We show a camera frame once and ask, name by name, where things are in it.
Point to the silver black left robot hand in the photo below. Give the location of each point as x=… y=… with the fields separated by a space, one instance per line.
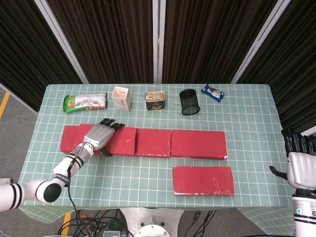
x=100 y=137

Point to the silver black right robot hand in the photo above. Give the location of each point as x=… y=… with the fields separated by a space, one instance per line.
x=302 y=168

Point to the red brick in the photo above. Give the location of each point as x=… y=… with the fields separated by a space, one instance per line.
x=198 y=144
x=203 y=179
x=67 y=139
x=123 y=143
x=153 y=143

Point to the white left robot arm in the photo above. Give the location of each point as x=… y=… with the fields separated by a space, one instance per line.
x=32 y=190

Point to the green white snack bag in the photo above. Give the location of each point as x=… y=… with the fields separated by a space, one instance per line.
x=86 y=101

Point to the white open carton box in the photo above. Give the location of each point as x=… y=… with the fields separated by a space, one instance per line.
x=122 y=102

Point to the green checked tablecloth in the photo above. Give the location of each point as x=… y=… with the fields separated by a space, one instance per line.
x=138 y=180

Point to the black gold luncheon meat can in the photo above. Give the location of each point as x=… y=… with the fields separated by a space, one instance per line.
x=155 y=102

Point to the green circuit board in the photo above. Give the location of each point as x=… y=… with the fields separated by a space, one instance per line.
x=114 y=225

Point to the dark brown partition panel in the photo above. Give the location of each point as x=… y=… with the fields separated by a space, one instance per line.
x=209 y=39
x=22 y=49
x=293 y=74
x=108 y=39

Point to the black mesh pen cup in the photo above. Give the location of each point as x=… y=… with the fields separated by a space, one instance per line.
x=190 y=105

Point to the blue cookie packet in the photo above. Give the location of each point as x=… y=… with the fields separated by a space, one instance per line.
x=213 y=93

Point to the white partition frame rail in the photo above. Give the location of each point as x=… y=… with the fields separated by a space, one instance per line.
x=308 y=132
x=17 y=96

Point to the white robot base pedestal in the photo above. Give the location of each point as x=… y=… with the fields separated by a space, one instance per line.
x=150 y=222

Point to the white partition frame post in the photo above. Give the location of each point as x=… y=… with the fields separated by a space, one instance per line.
x=261 y=39
x=158 y=37
x=61 y=42

